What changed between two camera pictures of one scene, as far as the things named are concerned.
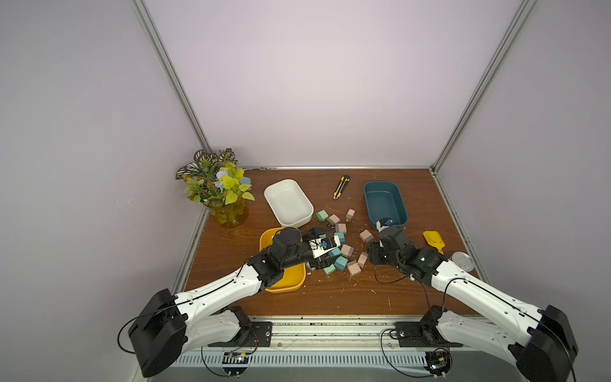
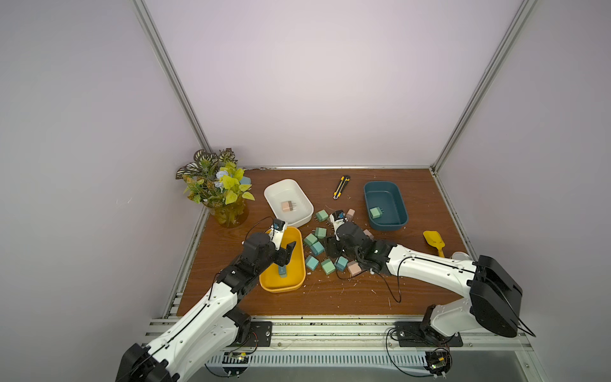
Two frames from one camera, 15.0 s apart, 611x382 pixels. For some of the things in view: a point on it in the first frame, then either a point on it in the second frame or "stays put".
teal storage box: x=385 y=200 stays put
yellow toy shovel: x=434 y=239 stays put
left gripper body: x=313 y=263 -> x=280 y=257
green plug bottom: x=329 y=270 stays put
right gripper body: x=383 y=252 -> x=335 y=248
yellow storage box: x=293 y=278 stays put
